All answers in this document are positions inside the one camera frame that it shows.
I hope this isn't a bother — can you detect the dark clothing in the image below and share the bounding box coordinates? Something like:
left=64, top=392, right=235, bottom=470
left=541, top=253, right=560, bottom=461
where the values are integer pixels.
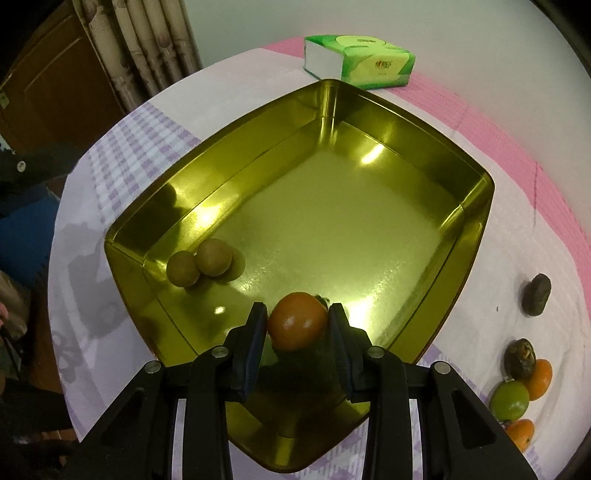
left=0, top=144, right=88, bottom=217

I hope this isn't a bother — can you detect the pink purple checked tablecloth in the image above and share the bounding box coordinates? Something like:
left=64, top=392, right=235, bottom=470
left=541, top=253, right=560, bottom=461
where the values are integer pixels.
left=47, top=37, right=591, bottom=480

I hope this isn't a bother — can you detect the green tissue pack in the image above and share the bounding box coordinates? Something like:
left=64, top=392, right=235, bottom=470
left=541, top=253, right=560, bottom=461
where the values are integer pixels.
left=304, top=34, right=416, bottom=90

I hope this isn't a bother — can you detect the green lime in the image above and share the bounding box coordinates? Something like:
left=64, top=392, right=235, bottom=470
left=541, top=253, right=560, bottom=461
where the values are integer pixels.
left=489, top=380, right=530, bottom=422

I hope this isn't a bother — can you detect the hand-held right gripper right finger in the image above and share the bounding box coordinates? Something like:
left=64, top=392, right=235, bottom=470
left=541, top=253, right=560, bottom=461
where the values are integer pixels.
left=329, top=303, right=539, bottom=480

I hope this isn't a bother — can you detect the dark wrinkled fruit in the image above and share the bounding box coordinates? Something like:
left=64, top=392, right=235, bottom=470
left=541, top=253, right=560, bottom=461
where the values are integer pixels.
left=523, top=273, right=552, bottom=317
left=503, top=338, right=537, bottom=381

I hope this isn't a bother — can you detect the gold tin box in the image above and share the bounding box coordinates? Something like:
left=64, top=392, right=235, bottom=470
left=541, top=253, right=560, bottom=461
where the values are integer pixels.
left=104, top=78, right=496, bottom=474

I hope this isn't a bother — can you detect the orange-red persimmon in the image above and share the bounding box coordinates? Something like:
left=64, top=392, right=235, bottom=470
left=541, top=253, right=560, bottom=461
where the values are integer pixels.
left=267, top=292, right=329, bottom=352

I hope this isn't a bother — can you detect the brown wooden door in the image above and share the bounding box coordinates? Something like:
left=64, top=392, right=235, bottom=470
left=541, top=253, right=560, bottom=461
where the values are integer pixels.
left=0, top=0, right=125, bottom=153

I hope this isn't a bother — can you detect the orange mandarin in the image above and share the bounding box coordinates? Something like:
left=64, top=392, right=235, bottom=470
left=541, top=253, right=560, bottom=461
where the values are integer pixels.
left=504, top=418, right=535, bottom=453
left=524, top=359, right=553, bottom=401

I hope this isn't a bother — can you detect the bamboo pattern curtain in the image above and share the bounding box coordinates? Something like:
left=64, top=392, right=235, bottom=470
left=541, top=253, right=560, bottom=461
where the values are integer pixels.
left=71, top=0, right=203, bottom=100

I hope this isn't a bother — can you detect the brown-green round fruit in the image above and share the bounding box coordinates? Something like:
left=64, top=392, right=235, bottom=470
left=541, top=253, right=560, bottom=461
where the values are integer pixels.
left=166, top=251, right=201, bottom=288
left=196, top=238, right=234, bottom=278

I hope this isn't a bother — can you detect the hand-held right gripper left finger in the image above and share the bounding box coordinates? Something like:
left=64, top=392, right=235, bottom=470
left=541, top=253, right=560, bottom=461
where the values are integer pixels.
left=60, top=302, right=269, bottom=480

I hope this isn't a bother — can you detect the blue cloth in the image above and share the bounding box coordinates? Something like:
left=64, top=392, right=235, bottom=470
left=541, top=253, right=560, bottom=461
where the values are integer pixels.
left=0, top=194, right=63, bottom=288

